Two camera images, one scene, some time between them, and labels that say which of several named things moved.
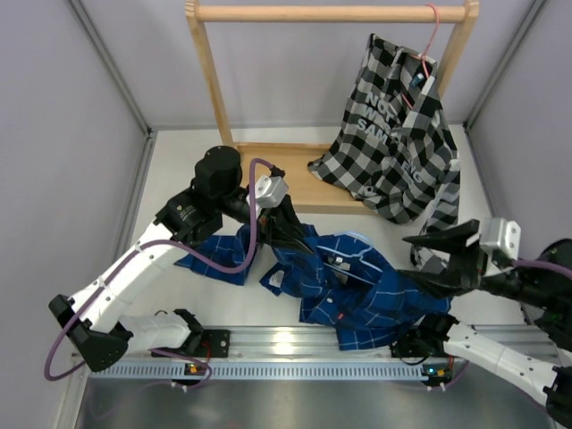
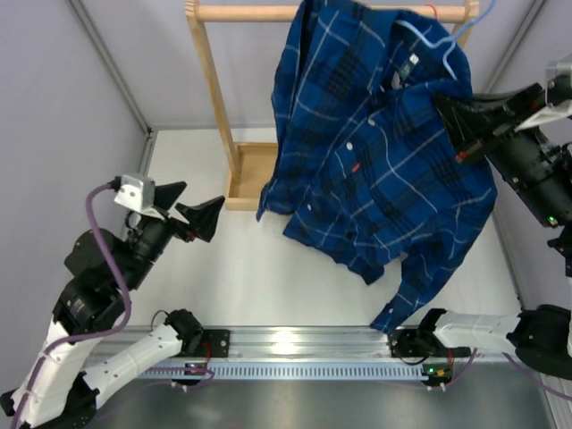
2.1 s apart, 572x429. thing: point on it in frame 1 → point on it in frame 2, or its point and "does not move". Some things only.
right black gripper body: [515, 283] → [535, 172]
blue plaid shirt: [347, 287] → [363, 167]
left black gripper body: [239, 209] → [150, 238]
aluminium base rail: [281, 343] does not move
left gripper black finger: [281, 224] → [166, 195]
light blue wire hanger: [353, 254] → [450, 42]
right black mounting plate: [410, 344] does not move
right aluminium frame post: [503, 63] does not move
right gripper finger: [450, 239] → [471, 120]
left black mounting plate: [214, 343] does not move
